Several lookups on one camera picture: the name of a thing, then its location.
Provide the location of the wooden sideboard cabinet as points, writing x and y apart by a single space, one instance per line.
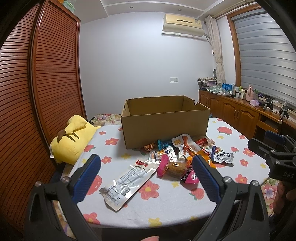
251 121

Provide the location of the yellow Pikachu plush toy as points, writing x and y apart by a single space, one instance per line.
70 142

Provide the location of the long white silver snack pack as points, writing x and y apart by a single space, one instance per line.
122 188

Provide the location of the floral bed quilt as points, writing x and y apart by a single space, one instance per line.
106 119

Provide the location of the wall air conditioner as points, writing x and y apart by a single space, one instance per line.
182 25

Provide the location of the blue white snack pack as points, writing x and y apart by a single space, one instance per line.
218 155

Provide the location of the red white snack pack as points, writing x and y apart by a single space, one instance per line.
205 142

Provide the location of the wall switch plate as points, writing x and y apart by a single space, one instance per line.
174 80

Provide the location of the pink kettle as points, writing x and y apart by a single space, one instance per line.
250 93

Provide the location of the small orange brown candy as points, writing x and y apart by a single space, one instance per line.
150 147

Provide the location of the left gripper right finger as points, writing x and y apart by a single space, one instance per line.
240 212

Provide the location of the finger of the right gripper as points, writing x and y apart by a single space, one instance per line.
266 149
276 138

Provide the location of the wooden louvered wardrobe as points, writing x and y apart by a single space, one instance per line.
40 91

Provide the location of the pink braised meat snack pack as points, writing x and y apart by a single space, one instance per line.
178 169

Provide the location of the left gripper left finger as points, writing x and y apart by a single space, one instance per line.
42 222

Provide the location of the brown cardboard box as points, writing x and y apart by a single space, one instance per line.
148 119

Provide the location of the window roller blind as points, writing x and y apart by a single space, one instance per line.
266 55

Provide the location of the beige curtain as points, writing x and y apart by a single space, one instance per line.
215 39

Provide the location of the teal candy wrapper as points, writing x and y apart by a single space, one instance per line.
164 144

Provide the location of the chicken feet snack pack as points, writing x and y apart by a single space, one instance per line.
187 147

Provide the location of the silver orange snack pouch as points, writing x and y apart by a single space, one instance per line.
157 155

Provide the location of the person's right hand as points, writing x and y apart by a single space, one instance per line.
283 193

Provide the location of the blue box on sideboard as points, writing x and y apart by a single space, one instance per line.
227 87

